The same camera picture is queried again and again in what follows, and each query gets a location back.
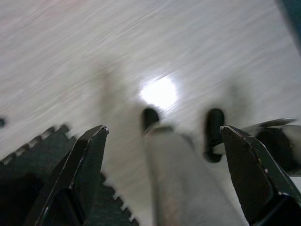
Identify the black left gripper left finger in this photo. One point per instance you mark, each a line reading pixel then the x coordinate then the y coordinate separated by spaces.
pixel 77 176

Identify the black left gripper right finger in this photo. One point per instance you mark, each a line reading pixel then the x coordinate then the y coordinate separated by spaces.
pixel 254 169

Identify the grey right robot leg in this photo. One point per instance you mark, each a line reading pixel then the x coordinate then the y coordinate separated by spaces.
pixel 277 146

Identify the black foam floor mat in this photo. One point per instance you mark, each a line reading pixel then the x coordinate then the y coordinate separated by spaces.
pixel 23 160

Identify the blue bed base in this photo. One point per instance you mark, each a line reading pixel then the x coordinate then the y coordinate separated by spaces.
pixel 294 16

